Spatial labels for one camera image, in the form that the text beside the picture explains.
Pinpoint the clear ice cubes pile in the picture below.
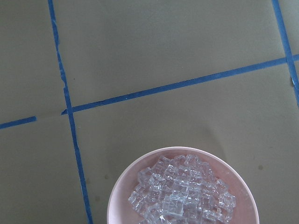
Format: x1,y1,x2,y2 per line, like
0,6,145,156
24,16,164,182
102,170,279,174
128,154,236,224

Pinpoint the pink bowl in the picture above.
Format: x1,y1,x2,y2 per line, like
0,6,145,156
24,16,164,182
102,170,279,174
107,147,259,224

